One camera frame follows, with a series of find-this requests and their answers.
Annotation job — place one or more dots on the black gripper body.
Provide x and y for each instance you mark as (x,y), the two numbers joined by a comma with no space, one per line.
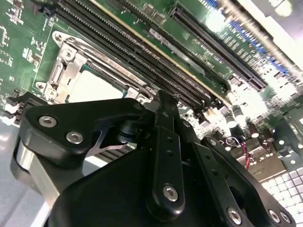
(106,201)

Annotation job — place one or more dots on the silver green CPU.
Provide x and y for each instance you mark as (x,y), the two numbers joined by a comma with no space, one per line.
(94,89)

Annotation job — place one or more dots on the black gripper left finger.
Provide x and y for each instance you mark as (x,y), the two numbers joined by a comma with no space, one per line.
(59,123)

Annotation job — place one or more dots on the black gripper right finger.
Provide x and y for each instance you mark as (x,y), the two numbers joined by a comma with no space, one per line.
(220,153)

